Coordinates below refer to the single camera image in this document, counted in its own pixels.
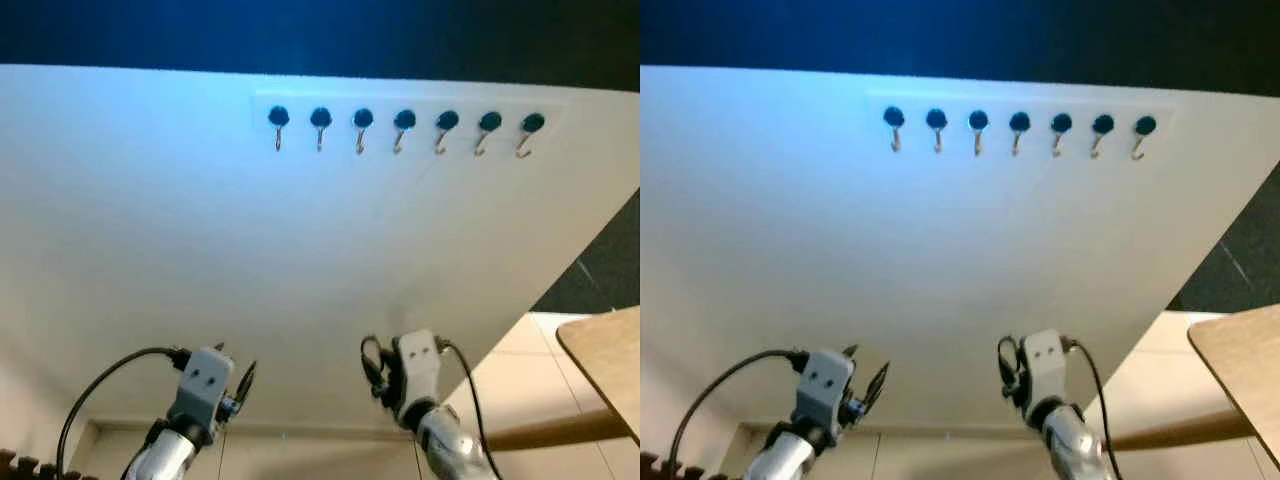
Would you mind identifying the black foam puzzle mat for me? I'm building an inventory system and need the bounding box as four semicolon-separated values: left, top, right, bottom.
640;452;703;480
0;450;63;480

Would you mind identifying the wooden table leg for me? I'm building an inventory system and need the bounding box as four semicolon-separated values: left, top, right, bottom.
485;408;631;454
1110;410;1257;454

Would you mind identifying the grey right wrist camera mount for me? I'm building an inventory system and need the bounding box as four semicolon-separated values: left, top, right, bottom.
1019;328;1070;407
391;329;444;407

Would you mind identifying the light wooden table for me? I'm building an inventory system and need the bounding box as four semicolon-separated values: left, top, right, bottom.
1187;305;1280;471
556;306;641;447

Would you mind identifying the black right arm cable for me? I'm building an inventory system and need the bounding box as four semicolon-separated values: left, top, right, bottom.
436;339;489;451
1062;337;1123;473

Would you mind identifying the white hook rail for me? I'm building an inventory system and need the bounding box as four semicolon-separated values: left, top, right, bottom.
866;89;1178;144
251;89;568;142

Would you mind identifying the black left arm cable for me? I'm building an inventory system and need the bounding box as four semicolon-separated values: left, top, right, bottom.
667;348;811;480
56;346;193;477

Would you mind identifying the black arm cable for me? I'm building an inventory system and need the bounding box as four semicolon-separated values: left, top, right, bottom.
436;339;489;451
1062;337;1123;473
667;348;811;480
56;346;193;477

